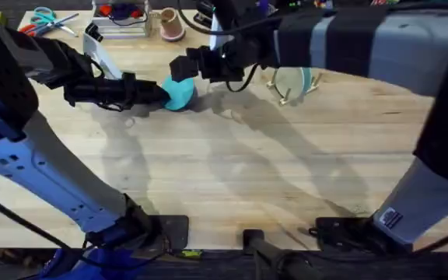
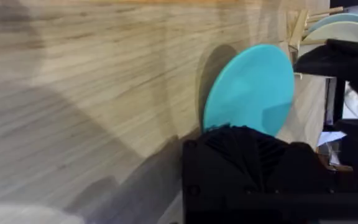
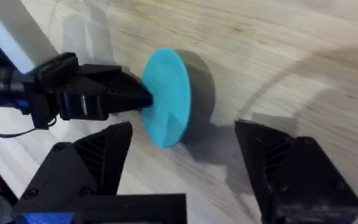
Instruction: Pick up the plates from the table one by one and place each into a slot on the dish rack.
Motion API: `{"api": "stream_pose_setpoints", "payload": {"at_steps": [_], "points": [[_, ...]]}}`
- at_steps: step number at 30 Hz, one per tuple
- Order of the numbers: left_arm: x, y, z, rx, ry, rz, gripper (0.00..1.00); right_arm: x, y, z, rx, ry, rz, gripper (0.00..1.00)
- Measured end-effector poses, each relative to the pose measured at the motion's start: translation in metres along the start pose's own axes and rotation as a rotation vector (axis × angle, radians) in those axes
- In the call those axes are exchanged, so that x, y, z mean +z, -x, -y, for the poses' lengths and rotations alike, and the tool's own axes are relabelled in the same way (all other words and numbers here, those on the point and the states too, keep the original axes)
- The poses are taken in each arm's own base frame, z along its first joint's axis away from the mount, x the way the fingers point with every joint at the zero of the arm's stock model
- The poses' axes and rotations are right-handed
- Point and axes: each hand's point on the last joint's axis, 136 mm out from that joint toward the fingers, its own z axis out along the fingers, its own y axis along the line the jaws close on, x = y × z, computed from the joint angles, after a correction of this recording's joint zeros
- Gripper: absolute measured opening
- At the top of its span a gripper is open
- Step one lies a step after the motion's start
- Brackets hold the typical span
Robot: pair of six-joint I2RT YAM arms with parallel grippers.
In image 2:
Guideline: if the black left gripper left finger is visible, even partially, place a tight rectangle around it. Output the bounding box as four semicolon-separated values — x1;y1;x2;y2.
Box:
181;124;265;194

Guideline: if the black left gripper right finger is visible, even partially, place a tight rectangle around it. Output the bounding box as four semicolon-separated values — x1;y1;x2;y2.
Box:
250;126;337;194

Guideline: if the turquoise plate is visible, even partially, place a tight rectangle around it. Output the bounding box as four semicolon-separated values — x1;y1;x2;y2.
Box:
202;44;296;138

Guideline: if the wooden peg dish rack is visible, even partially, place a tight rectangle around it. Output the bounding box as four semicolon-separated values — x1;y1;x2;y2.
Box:
285;6;345;63

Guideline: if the white paper sheet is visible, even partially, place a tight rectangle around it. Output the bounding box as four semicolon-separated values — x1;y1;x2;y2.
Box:
316;131;348;147

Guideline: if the cream plate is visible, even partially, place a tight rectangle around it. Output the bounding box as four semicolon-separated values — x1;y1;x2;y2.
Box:
298;21;358;58

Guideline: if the light blue plate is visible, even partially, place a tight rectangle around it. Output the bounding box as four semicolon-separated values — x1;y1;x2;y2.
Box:
308;12;358;35

